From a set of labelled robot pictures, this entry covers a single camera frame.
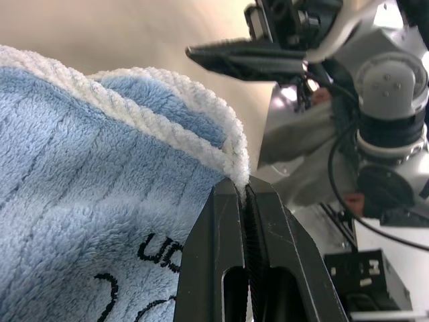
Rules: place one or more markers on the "silver robot torso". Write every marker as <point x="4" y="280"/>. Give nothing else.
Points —
<point x="295" y="141"/>

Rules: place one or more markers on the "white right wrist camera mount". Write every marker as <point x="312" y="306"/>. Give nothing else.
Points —
<point x="338" y="31"/>

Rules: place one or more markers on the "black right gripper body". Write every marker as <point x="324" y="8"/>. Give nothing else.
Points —
<point x="295" y="20"/>

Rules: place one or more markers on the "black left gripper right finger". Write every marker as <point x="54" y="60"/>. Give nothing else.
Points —
<point x="285" y="261"/>

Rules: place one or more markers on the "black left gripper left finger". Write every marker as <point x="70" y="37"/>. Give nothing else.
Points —
<point x="214" y="255"/>

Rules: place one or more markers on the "black metal stand frame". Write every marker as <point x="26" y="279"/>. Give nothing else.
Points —
<point x="368" y="271"/>

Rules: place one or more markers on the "light blue fluffy towel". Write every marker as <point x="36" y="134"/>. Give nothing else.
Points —
<point x="83" y="174"/>

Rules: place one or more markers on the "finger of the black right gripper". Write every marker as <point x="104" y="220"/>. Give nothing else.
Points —
<point x="254" y="63"/>

